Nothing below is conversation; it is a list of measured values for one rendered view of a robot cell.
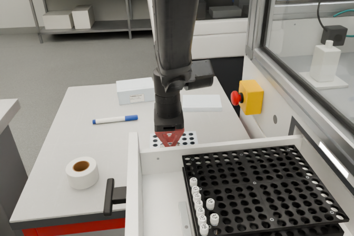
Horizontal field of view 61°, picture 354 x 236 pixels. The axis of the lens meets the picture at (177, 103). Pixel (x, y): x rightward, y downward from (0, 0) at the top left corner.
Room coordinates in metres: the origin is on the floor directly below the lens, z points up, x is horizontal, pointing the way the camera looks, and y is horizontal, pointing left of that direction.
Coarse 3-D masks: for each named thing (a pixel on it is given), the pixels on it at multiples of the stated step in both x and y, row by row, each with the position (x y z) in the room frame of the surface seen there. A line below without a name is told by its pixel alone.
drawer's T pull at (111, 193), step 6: (108, 180) 0.37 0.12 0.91; (108, 186) 0.35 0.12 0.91; (126, 186) 0.35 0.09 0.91; (108, 192) 0.34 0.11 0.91; (114, 192) 0.34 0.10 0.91; (120, 192) 0.34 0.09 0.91; (108, 198) 0.33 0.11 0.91; (114, 198) 0.33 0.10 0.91; (120, 198) 0.33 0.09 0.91; (108, 204) 0.31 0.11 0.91; (108, 210) 0.30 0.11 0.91; (108, 216) 0.30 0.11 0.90
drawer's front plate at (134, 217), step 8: (136, 136) 0.46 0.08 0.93; (136, 144) 0.44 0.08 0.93; (128, 152) 0.42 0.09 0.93; (136, 152) 0.42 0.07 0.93; (128, 160) 0.40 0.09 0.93; (136, 160) 0.40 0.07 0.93; (128, 168) 0.38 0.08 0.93; (136, 168) 0.38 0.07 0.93; (128, 176) 0.36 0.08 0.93; (136, 176) 0.36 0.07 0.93; (128, 184) 0.34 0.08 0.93; (136, 184) 0.34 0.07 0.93; (128, 192) 0.32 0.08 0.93; (136, 192) 0.32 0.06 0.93; (128, 200) 0.31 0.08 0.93; (136, 200) 0.31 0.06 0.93; (128, 208) 0.29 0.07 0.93; (136, 208) 0.29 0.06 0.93; (128, 216) 0.28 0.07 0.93; (136, 216) 0.28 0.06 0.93; (128, 224) 0.27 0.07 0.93; (136, 224) 0.27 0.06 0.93; (128, 232) 0.25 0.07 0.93; (136, 232) 0.25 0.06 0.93
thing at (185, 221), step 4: (180, 204) 0.37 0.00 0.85; (184, 204) 0.37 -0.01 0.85; (180, 208) 0.36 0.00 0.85; (184, 208) 0.36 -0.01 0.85; (180, 212) 0.35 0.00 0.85; (184, 212) 0.35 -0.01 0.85; (180, 216) 0.34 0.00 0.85; (184, 216) 0.34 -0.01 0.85; (188, 216) 0.34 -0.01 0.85; (184, 220) 0.33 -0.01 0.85; (188, 220) 0.33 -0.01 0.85; (184, 224) 0.32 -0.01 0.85; (188, 224) 0.32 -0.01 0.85; (184, 228) 0.32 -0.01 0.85; (188, 228) 0.32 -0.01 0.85; (184, 232) 0.31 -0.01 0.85; (188, 232) 0.31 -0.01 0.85
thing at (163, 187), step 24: (216, 144) 0.48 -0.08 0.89; (240, 144) 0.48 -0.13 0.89; (264, 144) 0.48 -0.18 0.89; (288, 144) 0.49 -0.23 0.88; (144, 168) 0.46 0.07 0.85; (168, 168) 0.46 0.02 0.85; (312, 168) 0.44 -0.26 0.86; (144, 192) 0.41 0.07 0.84; (168, 192) 0.41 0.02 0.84; (336, 192) 0.36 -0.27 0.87; (144, 216) 0.35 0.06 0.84; (168, 216) 0.35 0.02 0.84
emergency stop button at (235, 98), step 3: (231, 93) 0.71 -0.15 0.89; (234, 93) 0.69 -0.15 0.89; (237, 93) 0.69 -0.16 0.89; (231, 96) 0.70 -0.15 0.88; (234, 96) 0.68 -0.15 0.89; (237, 96) 0.68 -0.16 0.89; (240, 96) 0.69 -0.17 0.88; (231, 99) 0.70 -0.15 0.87; (234, 99) 0.68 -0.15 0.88; (237, 99) 0.68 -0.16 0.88; (240, 99) 0.69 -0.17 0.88; (231, 102) 0.70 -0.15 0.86; (234, 102) 0.68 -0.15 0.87; (237, 102) 0.68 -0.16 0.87; (234, 105) 0.69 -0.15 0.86
